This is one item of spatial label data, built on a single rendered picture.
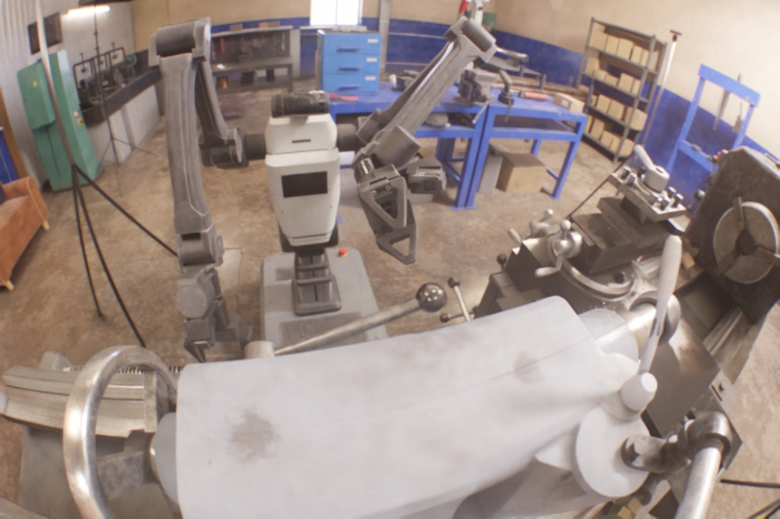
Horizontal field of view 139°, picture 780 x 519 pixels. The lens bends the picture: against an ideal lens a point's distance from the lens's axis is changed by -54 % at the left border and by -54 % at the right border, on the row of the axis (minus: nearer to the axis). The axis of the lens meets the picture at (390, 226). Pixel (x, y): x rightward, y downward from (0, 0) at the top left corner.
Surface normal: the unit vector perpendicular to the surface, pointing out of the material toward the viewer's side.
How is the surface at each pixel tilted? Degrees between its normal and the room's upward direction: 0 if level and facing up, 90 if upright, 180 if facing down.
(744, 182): 90
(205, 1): 90
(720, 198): 90
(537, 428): 1
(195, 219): 68
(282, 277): 0
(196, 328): 60
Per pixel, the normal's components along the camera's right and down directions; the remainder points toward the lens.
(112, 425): 0.08, -0.79
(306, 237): 0.28, 0.61
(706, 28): -0.96, 0.11
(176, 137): 0.29, 0.27
